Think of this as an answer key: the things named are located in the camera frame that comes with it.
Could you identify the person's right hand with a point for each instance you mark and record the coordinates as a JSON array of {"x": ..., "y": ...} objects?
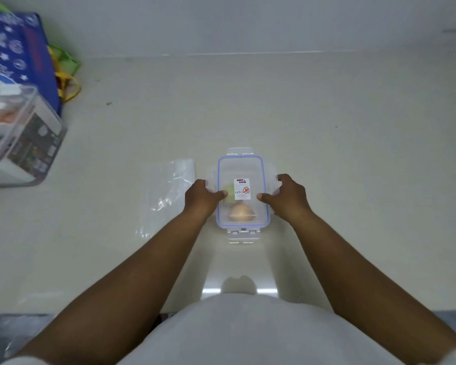
[{"x": 290, "y": 203}]

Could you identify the person's left hand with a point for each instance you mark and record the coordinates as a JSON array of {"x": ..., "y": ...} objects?
[{"x": 199, "y": 199}]

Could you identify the person's left thumb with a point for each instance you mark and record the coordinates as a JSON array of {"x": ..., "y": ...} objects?
[{"x": 219, "y": 194}]

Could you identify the person's right thumb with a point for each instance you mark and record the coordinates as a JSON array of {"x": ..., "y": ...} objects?
[{"x": 265, "y": 197}]

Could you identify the clear lidded food container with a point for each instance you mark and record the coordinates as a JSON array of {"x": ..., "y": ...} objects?
[{"x": 243, "y": 171}]

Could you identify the person's right forearm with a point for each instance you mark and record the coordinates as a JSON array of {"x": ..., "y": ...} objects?
[{"x": 349, "y": 285}]

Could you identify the person's left forearm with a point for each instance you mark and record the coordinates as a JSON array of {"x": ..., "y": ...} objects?
[{"x": 136, "y": 285}]

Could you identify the pale green fruit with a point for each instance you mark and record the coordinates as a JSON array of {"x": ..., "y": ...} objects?
[{"x": 229, "y": 191}]

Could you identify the brown onion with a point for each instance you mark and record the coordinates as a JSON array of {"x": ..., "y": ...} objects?
[{"x": 242, "y": 213}]

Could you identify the clear plastic bag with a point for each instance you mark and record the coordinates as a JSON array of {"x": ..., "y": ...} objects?
[{"x": 171, "y": 193}]

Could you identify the white shirt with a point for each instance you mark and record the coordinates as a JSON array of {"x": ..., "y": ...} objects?
[{"x": 250, "y": 330}]

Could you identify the grey printed carton box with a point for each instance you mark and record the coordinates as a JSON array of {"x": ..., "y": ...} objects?
[{"x": 34, "y": 152}]

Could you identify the clear plastic storage box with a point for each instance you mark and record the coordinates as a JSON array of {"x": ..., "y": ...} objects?
[{"x": 5, "y": 117}]

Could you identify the blue patterned tote bag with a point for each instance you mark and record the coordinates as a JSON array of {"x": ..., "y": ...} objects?
[{"x": 15, "y": 53}]

